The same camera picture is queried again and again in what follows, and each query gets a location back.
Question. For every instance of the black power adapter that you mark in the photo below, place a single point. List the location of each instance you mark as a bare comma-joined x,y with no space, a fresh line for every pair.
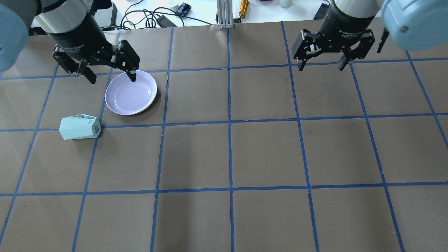
164,22

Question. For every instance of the aluminium frame post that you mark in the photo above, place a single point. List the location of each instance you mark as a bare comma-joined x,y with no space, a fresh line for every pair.
225,14

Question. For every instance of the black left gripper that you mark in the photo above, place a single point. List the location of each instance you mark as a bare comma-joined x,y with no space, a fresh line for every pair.
79,39

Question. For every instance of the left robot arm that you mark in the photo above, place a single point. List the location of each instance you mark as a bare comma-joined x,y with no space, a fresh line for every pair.
16,17

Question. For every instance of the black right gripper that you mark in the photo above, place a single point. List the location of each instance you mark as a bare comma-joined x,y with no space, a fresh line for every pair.
338,25

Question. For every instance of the lavender plate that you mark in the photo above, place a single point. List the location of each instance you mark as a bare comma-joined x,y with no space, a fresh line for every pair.
125,97

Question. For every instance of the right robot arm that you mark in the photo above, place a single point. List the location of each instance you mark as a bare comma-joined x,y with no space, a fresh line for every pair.
413,25

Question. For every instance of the mint green cup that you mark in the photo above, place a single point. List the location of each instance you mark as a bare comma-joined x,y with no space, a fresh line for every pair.
80,127

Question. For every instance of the white cup on desk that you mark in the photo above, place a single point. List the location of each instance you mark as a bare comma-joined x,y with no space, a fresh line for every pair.
285,3

